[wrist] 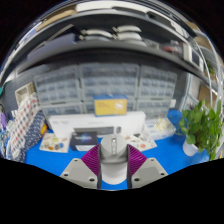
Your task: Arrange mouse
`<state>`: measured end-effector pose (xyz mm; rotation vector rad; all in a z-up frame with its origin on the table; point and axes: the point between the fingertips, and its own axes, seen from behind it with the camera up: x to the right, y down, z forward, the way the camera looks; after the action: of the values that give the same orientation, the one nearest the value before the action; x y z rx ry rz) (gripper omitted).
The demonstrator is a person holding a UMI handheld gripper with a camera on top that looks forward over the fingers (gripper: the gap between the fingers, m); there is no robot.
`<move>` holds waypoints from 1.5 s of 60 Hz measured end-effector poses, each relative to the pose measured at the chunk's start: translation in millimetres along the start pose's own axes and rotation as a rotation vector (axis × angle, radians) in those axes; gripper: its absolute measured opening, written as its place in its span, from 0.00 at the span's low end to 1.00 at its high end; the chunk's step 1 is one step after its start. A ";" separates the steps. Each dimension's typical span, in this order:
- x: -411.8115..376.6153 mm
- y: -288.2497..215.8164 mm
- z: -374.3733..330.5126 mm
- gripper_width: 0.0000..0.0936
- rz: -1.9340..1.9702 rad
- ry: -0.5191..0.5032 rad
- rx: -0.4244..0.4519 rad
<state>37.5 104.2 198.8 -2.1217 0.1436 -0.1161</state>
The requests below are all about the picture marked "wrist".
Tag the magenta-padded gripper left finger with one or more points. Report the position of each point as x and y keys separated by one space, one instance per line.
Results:
x=78 y=171

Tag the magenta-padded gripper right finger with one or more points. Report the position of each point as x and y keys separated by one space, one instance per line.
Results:
x=150 y=171

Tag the light grey computer mouse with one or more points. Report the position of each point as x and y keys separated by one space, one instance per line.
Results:
x=113 y=156

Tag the sticker sheet with travel pictures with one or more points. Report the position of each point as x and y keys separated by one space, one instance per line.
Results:
x=145 y=143

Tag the small black box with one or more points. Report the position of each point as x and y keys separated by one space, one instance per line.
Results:
x=83 y=140

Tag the white and blue tissue box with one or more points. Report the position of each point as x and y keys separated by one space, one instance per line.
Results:
x=160 y=128

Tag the long white keyboard box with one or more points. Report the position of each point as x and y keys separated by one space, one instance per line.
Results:
x=83 y=121

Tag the small yellow object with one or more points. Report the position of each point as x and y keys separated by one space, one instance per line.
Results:
x=44 y=129

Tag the green potted plant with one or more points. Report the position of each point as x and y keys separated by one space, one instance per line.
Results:
x=200 y=126

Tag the yellow and blue box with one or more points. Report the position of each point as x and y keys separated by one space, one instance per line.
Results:
x=110 y=106

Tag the red and blue checked cloth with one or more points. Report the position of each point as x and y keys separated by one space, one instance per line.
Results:
x=23 y=123

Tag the purple soft object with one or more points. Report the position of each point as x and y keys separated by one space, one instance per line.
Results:
x=3 y=120

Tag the beige woven basket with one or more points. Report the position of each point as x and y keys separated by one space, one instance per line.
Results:
x=25 y=94

